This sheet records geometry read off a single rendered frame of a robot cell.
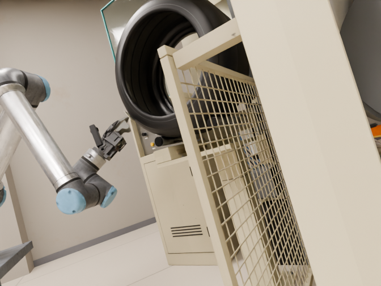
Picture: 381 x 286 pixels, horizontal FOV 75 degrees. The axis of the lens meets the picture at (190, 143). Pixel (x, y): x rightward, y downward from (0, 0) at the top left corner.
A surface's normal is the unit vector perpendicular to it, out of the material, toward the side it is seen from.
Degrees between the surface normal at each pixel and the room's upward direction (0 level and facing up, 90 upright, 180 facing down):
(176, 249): 90
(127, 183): 90
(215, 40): 90
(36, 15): 90
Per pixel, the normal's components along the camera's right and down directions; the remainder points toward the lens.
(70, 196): -0.22, 0.07
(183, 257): -0.52, 0.11
